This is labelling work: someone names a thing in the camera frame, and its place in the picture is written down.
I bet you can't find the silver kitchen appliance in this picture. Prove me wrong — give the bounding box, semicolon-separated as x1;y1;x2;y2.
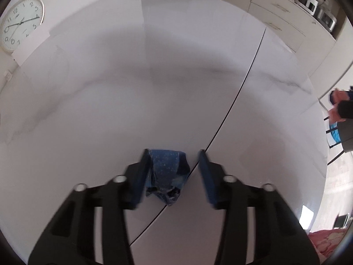
314;6;337;32

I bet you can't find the white drawer cabinet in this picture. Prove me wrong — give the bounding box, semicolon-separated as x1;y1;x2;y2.
247;0;337;75

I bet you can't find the person's right hand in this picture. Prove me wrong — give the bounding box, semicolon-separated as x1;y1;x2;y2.
329;89;348;123

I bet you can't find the dark blue wrapper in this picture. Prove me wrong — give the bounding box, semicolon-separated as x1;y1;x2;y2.
145;149;191;206

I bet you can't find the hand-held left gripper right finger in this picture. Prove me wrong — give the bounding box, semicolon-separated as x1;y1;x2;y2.
197;149;322;265

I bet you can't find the round white wall clock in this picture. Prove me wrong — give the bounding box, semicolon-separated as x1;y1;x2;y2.
0;0;45;54

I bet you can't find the white microwave oven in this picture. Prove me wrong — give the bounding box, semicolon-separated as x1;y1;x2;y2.
295;0;320;15

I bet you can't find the red floral cloth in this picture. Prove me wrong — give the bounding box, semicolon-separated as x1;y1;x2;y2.
307;229;349;265

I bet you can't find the blue plastic bag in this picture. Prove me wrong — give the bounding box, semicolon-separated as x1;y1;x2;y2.
329;124;341;142

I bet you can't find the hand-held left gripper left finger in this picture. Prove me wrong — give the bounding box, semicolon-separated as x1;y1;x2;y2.
29;148;151;265

